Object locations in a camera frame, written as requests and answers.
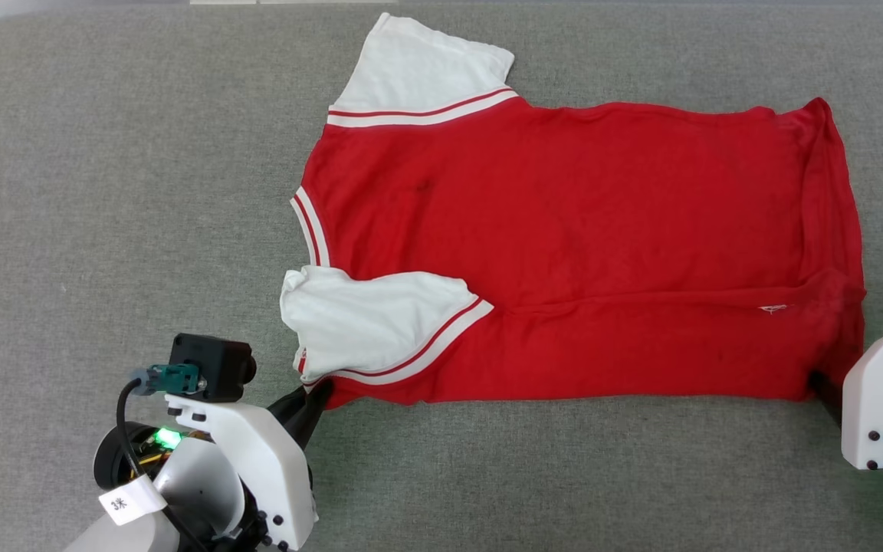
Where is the red and white shirt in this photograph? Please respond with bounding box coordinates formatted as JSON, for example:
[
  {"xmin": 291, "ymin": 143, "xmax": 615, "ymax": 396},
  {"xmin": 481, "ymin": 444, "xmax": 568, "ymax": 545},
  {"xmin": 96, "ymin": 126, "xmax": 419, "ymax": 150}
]
[{"xmin": 279, "ymin": 11, "xmax": 868, "ymax": 409}]

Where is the thin black cable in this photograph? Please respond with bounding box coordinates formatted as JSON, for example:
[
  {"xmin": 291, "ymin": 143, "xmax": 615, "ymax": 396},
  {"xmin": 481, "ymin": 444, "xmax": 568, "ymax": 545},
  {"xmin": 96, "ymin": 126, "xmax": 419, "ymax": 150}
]
[{"xmin": 115, "ymin": 376, "xmax": 208, "ymax": 552}]

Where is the grey fabric sofa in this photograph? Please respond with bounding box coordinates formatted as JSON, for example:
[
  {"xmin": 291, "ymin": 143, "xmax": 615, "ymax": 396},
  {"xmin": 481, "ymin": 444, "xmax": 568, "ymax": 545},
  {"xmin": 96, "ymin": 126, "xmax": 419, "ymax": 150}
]
[{"xmin": 0, "ymin": 0, "xmax": 883, "ymax": 552}]

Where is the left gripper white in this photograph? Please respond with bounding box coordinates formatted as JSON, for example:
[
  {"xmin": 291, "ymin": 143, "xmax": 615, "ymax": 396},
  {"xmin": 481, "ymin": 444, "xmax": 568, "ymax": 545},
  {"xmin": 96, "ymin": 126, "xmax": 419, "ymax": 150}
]
[{"xmin": 94, "ymin": 378, "xmax": 335, "ymax": 552}]

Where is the white paper cable label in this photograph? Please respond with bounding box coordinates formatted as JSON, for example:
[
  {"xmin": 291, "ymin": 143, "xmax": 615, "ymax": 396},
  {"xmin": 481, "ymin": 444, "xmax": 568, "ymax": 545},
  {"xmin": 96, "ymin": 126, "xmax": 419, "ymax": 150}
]
[{"xmin": 98, "ymin": 473, "xmax": 169, "ymax": 527}]

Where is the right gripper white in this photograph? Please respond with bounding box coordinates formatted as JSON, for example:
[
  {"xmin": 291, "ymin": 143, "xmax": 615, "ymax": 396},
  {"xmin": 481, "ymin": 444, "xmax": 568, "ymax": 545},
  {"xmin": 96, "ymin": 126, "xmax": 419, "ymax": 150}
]
[{"xmin": 807, "ymin": 321, "xmax": 883, "ymax": 501}]

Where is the left teal cable connector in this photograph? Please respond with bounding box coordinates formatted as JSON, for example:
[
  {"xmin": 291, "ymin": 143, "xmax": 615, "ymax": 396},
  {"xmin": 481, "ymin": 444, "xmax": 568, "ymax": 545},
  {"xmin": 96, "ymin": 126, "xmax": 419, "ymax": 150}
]
[{"xmin": 130, "ymin": 363, "xmax": 205, "ymax": 398}]

